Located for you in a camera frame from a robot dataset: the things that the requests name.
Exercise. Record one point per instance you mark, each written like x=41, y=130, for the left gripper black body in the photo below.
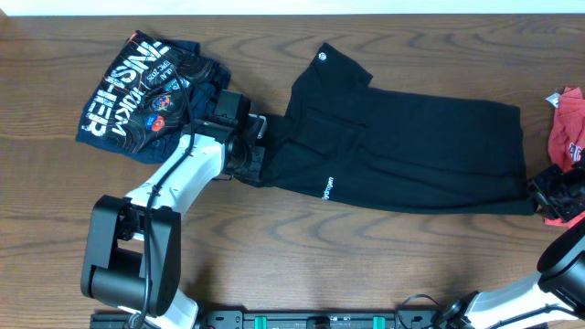
x=255, y=161

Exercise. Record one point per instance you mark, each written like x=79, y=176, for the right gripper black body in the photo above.
x=562, y=193

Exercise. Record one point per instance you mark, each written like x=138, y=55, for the black t-shirt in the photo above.
x=343, y=140

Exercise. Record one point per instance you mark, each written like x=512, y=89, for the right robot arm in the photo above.
x=555, y=292

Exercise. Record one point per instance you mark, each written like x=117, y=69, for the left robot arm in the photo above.
x=133, y=254

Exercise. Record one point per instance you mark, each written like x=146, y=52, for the red t-shirt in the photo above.
x=566, y=140

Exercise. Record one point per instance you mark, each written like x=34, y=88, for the navy printed folded t-shirt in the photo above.
x=144, y=98

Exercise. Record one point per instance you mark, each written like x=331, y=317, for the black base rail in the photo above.
x=234, y=319

